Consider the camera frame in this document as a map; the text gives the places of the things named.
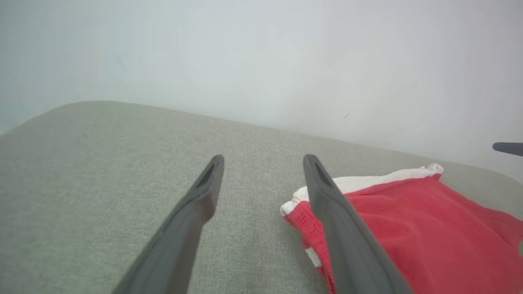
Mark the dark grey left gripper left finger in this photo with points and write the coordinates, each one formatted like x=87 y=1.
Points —
x=175 y=245

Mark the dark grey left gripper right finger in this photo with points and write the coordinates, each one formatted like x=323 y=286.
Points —
x=351 y=249

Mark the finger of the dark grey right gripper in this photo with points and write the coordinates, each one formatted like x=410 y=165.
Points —
x=510 y=148

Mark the red shorts with white trim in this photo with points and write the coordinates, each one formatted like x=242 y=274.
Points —
x=429 y=237

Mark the grey fabric sofa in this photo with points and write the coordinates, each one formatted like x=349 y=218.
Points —
x=102 y=163

